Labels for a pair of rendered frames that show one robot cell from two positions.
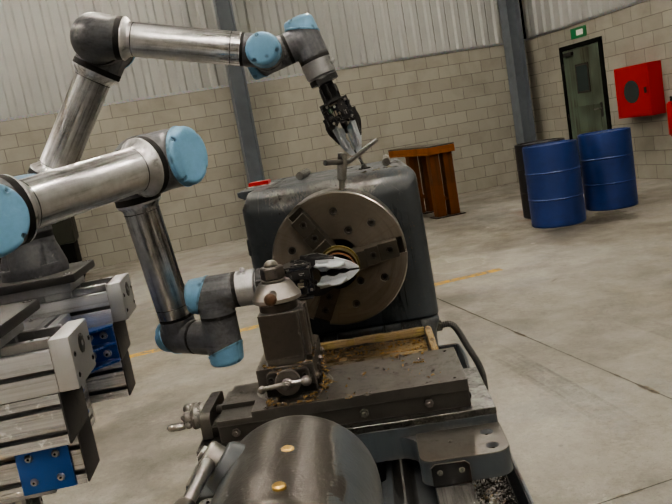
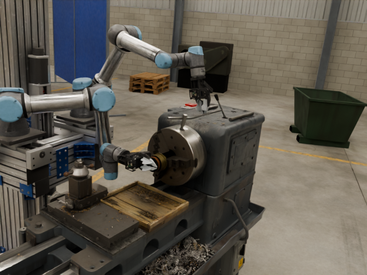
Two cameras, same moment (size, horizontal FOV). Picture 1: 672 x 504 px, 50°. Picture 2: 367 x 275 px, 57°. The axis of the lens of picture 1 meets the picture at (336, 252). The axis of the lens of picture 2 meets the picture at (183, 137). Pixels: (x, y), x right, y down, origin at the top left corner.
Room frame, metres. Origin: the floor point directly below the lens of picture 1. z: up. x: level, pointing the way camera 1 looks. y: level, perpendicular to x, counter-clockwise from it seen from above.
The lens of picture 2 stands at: (0.23, -0.92, 1.72)
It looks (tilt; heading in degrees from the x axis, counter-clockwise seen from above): 17 degrees down; 31
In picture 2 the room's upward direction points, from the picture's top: 5 degrees clockwise
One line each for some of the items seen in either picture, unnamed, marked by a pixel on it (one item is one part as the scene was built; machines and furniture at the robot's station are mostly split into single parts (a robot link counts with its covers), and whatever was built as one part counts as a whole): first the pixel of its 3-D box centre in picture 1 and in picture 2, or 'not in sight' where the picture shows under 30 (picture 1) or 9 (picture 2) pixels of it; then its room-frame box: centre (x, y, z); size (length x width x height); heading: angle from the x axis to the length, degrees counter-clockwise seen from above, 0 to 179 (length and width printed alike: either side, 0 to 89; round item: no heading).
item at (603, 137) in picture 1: (607, 169); not in sight; (8.34, -3.28, 0.44); 0.59 x 0.59 x 0.88
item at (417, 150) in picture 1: (423, 179); not in sight; (10.67, -1.47, 0.50); 1.61 x 0.44 x 1.00; 14
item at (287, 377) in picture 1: (293, 367); (84, 197); (1.16, 0.10, 0.99); 0.20 x 0.10 x 0.05; 176
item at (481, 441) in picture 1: (347, 435); (81, 232); (1.08, 0.03, 0.90); 0.47 x 0.30 x 0.06; 86
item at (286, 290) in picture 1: (275, 290); (79, 169); (1.13, 0.11, 1.13); 0.08 x 0.08 x 0.03
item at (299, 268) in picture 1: (286, 281); (131, 160); (1.47, 0.11, 1.08); 0.12 x 0.09 x 0.08; 85
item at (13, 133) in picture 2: not in sight; (13, 123); (1.19, 0.65, 1.21); 0.15 x 0.15 x 0.10
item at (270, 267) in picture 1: (271, 270); (79, 162); (1.13, 0.11, 1.17); 0.04 x 0.04 x 0.03
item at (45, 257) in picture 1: (31, 254); (82, 107); (1.68, 0.70, 1.21); 0.15 x 0.15 x 0.10
